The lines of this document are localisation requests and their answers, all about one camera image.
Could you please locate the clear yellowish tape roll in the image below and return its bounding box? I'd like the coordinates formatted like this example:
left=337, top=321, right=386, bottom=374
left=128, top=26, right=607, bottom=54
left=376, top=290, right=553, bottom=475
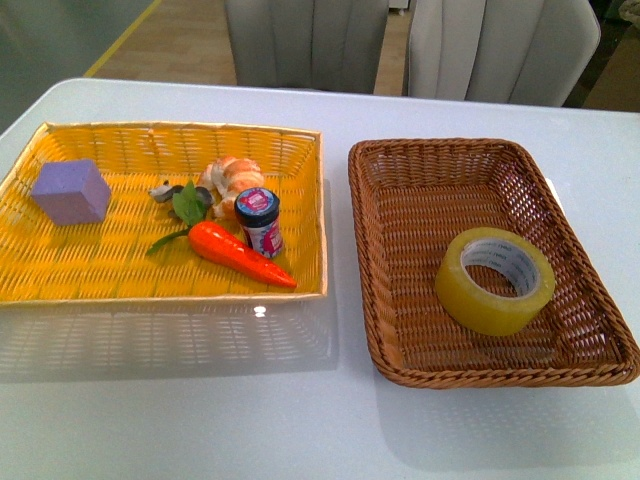
left=435, top=227, right=555, bottom=336

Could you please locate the brown wicker basket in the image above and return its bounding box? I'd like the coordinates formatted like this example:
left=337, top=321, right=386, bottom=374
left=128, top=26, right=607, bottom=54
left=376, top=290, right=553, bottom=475
left=348, top=138, right=639, bottom=389

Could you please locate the yellow woven basket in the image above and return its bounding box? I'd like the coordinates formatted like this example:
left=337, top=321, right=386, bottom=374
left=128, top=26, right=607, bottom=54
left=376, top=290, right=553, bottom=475
left=1, top=122, right=328, bottom=307

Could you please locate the small jar with dark lid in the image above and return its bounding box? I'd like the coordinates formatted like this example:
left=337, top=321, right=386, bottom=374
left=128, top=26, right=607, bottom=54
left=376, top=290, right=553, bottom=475
left=234, top=187, right=284, bottom=258

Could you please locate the orange toy carrot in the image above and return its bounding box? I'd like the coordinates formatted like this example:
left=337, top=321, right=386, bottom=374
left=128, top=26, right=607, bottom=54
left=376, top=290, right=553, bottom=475
left=146, top=181, right=297, bottom=288

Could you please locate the toy croissant bread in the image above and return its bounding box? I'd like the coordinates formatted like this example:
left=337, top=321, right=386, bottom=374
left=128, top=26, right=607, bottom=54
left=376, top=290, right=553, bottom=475
left=196, top=156, right=265, bottom=220

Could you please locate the left grey upholstered chair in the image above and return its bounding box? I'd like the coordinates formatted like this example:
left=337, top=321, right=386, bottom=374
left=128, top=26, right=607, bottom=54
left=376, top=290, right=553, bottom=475
left=224, top=0, right=389, bottom=94

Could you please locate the grey upholstered chair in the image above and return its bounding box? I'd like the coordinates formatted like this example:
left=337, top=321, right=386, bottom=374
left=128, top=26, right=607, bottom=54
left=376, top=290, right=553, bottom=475
left=403, top=0, right=601, bottom=107
left=224, top=0, right=389, bottom=94

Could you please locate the purple foam cube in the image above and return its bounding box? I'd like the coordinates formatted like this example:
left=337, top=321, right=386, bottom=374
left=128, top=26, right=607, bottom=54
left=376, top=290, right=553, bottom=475
left=31, top=159, right=111, bottom=226

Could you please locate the right grey upholstered chair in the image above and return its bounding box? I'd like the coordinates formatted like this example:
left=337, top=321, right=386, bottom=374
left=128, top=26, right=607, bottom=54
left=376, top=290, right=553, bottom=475
left=403, top=0, right=601, bottom=107

